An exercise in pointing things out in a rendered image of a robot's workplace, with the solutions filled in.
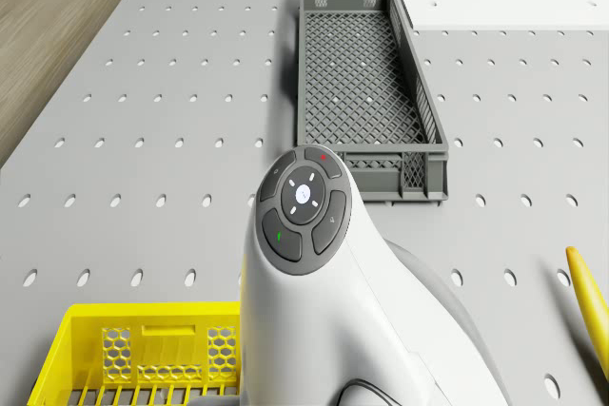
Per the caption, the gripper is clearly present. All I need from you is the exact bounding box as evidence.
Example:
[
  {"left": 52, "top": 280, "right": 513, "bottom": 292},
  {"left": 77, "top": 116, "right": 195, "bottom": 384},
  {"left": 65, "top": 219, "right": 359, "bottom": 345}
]
[{"left": 186, "top": 393, "right": 242, "bottom": 406}]

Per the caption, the banana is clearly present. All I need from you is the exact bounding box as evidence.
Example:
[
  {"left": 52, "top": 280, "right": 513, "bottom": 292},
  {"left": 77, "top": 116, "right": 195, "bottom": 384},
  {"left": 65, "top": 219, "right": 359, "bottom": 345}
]
[{"left": 564, "top": 245, "right": 609, "bottom": 370}]

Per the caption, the yellow basket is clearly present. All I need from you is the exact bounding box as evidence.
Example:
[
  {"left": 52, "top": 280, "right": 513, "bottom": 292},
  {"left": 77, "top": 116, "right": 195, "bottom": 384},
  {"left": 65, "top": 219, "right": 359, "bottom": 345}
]
[{"left": 26, "top": 300, "right": 244, "bottom": 406}]

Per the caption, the dark grey basket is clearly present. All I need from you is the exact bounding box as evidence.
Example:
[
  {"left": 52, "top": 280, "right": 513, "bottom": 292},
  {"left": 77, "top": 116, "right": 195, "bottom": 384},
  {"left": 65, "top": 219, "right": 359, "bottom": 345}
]
[{"left": 296, "top": 0, "right": 450, "bottom": 203}]

